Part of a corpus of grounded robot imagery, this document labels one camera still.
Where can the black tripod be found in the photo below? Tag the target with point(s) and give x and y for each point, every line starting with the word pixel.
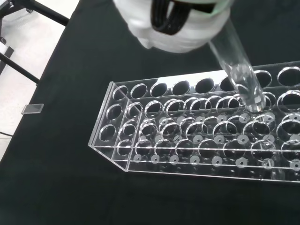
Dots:
pixel 51 12

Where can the black bench cloth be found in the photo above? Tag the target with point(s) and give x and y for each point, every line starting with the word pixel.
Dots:
pixel 70 187

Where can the clear cloth clip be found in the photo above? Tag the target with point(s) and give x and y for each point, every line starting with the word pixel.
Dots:
pixel 34 109

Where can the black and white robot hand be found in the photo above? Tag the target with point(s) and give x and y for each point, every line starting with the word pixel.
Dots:
pixel 145 30

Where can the clear acrylic test tube rack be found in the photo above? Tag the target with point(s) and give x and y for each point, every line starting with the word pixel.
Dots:
pixel 164 167

